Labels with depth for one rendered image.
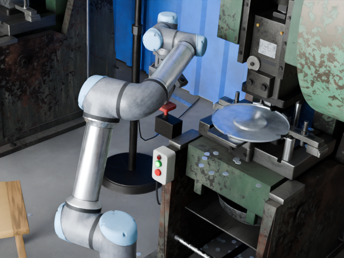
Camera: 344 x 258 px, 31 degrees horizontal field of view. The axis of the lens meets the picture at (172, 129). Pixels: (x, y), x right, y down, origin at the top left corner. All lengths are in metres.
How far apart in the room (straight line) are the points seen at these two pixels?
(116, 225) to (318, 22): 0.84
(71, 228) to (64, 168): 1.46
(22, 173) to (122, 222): 1.53
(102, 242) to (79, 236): 0.08
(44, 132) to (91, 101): 1.81
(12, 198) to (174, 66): 0.99
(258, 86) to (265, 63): 0.09
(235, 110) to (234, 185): 0.29
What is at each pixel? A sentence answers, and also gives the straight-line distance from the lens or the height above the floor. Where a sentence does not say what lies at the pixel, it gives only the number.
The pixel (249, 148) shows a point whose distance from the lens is 2.28.
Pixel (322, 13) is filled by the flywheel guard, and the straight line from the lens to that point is 1.68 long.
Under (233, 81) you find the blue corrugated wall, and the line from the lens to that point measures 3.96.
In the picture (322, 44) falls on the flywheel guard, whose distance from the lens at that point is 1.71.
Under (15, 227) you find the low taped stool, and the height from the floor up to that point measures 0.33.
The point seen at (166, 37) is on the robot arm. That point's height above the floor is 1.09.
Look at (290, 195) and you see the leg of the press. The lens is 2.18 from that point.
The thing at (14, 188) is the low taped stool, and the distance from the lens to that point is 2.68.
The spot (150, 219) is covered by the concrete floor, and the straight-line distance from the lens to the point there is 3.03.
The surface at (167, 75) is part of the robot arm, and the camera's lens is 1.95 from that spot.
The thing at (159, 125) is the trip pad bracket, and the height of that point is 0.68.
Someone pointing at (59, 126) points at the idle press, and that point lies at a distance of 3.73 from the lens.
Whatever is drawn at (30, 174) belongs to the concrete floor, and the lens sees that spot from 3.36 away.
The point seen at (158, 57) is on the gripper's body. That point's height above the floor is 0.96.
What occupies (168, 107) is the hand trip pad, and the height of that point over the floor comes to 0.76.
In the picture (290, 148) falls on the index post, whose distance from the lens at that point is 2.22.
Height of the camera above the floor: 1.86
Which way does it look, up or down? 29 degrees down
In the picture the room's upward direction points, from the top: 4 degrees clockwise
